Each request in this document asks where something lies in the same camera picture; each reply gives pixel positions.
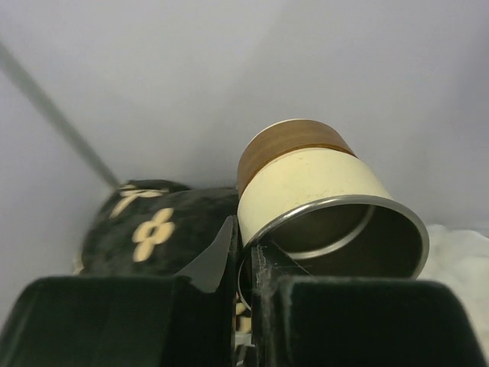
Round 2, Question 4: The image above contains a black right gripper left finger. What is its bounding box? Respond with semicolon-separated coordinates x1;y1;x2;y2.
1;216;238;366

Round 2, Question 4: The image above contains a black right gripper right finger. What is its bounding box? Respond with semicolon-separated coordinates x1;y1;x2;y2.
251;244;488;366

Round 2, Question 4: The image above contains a black floral plush blanket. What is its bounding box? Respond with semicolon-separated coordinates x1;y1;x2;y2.
73;180;238;294

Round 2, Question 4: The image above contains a white crumpled cloth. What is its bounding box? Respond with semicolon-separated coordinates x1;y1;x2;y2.
419;225;488;309

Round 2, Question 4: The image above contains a left aluminium frame post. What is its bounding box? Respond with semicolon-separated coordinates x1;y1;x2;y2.
1;41;119;187

